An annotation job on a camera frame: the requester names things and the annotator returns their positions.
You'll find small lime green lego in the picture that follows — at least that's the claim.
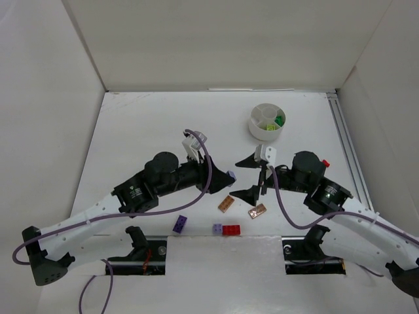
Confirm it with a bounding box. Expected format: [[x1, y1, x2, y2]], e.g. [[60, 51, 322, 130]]
[[266, 124, 276, 131]]

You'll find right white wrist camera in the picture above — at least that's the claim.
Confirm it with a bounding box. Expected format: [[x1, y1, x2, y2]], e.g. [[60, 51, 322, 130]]
[[254, 145, 277, 166]]

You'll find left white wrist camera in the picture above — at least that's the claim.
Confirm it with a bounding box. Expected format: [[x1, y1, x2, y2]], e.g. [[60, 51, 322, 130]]
[[182, 131, 202, 163]]

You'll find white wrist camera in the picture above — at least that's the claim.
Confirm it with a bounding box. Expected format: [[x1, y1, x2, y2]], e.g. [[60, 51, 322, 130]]
[[182, 131, 202, 163], [254, 145, 277, 166]]

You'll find brown orange lego plate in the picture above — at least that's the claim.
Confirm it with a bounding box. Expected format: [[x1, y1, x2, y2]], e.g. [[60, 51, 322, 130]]
[[248, 203, 267, 219]]

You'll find red rectangular lego brick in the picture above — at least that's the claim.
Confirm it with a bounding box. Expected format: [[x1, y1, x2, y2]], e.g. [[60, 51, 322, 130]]
[[222, 225, 241, 236]]

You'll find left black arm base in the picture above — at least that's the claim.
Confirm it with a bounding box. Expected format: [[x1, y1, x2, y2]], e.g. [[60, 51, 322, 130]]
[[105, 226, 168, 276]]

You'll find dark purple lego brick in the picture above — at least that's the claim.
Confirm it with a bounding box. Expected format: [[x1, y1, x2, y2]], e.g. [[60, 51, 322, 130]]
[[172, 215, 187, 234]]

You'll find pale lavender lego brick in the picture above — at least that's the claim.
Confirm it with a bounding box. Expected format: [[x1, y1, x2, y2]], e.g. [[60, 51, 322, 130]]
[[212, 224, 223, 235]]

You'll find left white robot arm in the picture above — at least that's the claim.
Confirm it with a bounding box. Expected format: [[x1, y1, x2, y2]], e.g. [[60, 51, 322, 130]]
[[22, 152, 235, 287]]

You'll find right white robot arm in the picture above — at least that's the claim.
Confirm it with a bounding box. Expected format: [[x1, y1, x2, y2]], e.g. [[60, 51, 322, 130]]
[[232, 145, 418, 298]]

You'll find white round divided container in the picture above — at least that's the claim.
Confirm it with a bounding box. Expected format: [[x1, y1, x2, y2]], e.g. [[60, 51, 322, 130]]
[[248, 103, 286, 142]]

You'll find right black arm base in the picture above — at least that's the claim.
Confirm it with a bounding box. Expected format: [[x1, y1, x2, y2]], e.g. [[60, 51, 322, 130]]
[[282, 226, 346, 275]]

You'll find light purple lego brick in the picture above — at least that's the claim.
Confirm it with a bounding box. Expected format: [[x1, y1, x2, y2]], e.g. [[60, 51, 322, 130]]
[[227, 171, 236, 181]]

